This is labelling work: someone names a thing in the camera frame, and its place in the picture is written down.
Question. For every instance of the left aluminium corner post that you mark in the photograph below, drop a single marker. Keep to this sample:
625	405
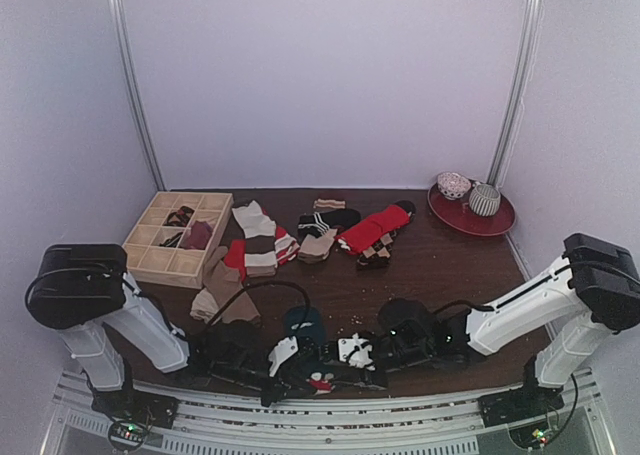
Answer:
134	98

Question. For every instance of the argyle brown sock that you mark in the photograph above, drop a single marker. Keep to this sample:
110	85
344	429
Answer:
379	254

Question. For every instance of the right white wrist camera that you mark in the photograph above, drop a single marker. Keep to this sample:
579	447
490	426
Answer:
356	352

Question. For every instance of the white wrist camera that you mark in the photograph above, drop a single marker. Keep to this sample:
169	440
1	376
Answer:
282	352
356	352

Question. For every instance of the light beige sock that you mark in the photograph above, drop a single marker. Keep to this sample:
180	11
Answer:
204	306

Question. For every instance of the dark teal sock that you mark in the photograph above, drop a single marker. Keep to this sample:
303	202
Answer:
305	325

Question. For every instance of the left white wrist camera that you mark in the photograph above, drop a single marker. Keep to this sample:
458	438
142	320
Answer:
282	352

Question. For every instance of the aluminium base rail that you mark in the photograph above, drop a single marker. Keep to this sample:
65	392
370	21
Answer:
212	423

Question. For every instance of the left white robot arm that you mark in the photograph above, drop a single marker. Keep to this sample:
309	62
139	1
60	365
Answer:
82	290

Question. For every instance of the black white striped sock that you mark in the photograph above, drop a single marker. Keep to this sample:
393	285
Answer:
319	223

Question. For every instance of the white patterned bowl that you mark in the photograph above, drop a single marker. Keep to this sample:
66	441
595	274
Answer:
452	185

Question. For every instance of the tan brown sock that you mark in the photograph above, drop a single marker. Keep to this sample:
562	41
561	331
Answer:
223	282

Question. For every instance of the wooden compartment box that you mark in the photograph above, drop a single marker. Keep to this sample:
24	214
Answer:
177	267

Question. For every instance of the right aluminium corner post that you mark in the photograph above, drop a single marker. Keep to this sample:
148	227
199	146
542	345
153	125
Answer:
515	102

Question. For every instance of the black sock in box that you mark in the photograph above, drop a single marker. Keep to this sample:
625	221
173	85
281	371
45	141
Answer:
172	241

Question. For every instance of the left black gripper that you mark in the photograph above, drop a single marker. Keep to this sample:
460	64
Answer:
287	378

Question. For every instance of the beige brown striped sock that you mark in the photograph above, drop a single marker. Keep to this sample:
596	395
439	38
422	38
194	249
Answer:
259	234

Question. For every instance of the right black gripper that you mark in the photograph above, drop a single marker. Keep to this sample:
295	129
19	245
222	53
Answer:
368	375

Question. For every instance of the red round tray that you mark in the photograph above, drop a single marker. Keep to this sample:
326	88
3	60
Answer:
458	215

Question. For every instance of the aluminium corner post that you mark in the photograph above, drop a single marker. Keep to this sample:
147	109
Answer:
134	98
515	102

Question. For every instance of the maroon sock in box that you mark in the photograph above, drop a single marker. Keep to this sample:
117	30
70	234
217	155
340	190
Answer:
197	237

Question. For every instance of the striped grey cup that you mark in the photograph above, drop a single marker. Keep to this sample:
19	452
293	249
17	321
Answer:
484	200

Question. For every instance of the argyle black red orange sock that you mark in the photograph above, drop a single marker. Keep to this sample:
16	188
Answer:
180	217

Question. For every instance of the red white brown striped sock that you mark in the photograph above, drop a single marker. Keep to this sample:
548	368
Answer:
286	248

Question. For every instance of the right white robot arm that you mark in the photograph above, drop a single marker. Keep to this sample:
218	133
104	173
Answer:
595	283

